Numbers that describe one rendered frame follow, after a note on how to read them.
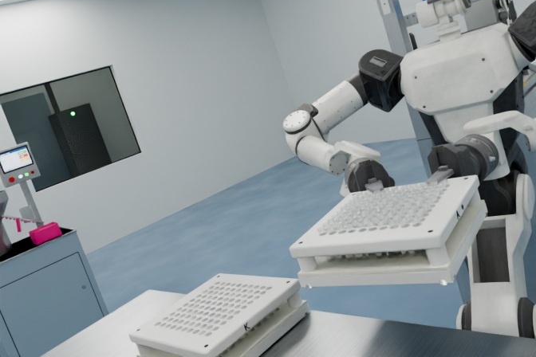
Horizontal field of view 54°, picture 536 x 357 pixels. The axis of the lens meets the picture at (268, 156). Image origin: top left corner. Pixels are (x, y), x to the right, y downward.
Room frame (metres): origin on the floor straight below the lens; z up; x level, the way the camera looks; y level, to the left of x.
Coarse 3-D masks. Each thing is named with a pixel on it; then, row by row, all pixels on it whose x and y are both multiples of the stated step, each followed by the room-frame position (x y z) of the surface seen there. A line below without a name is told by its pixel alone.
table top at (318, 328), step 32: (128, 320) 1.22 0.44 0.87; (320, 320) 0.91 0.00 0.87; (352, 320) 0.87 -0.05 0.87; (384, 320) 0.84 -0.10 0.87; (64, 352) 1.15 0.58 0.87; (96, 352) 1.09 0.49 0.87; (128, 352) 1.04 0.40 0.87; (288, 352) 0.84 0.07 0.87; (320, 352) 0.81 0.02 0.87; (352, 352) 0.78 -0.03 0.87; (384, 352) 0.75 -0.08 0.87; (416, 352) 0.72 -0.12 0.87; (448, 352) 0.70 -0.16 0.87; (480, 352) 0.67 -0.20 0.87; (512, 352) 0.65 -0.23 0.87
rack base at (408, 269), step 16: (480, 208) 0.83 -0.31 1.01; (464, 224) 0.78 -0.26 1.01; (480, 224) 0.81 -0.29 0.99; (448, 240) 0.74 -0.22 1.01; (464, 240) 0.74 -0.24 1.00; (416, 256) 0.73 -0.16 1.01; (448, 256) 0.69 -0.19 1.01; (464, 256) 0.72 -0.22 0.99; (320, 272) 0.78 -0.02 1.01; (336, 272) 0.77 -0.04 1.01; (352, 272) 0.75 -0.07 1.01; (368, 272) 0.73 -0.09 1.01; (384, 272) 0.72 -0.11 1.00; (400, 272) 0.70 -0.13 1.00; (416, 272) 0.69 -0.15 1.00; (432, 272) 0.68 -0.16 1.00; (448, 272) 0.66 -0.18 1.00
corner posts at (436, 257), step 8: (472, 200) 0.84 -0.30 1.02; (480, 200) 0.85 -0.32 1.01; (440, 248) 0.67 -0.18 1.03; (432, 256) 0.67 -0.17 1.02; (440, 256) 0.67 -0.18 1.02; (304, 264) 0.80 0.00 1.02; (312, 264) 0.80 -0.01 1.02; (432, 264) 0.68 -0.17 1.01; (440, 264) 0.67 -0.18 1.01; (304, 272) 0.80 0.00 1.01
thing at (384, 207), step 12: (384, 192) 0.90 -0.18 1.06; (408, 192) 0.86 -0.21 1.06; (420, 192) 0.84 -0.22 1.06; (360, 204) 0.89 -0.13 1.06; (372, 204) 0.86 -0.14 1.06; (384, 204) 0.84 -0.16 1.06; (396, 204) 0.82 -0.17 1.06; (408, 204) 0.79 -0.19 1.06; (420, 204) 0.78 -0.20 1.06; (348, 216) 0.84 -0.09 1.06; (360, 216) 0.82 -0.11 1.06; (372, 216) 0.80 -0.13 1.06; (384, 216) 0.77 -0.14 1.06; (396, 216) 0.76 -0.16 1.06; (408, 216) 0.74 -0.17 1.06; (336, 228) 0.81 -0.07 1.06; (384, 252) 0.77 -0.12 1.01; (396, 252) 0.76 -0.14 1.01
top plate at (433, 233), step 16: (448, 192) 0.82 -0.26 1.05; (464, 192) 0.79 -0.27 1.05; (336, 208) 0.93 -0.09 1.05; (432, 208) 0.77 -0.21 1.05; (448, 208) 0.75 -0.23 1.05; (464, 208) 0.77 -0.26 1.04; (320, 224) 0.87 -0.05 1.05; (432, 224) 0.71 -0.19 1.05; (448, 224) 0.70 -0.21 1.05; (304, 240) 0.82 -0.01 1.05; (320, 240) 0.79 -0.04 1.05; (336, 240) 0.77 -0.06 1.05; (352, 240) 0.75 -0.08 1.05; (368, 240) 0.73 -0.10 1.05; (384, 240) 0.71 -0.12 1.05; (400, 240) 0.70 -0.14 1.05; (416, 240) 0.68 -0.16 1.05; (432, 240) 0.67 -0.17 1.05; (304, 256) 0.79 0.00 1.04; (320, 256) 0.78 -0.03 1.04
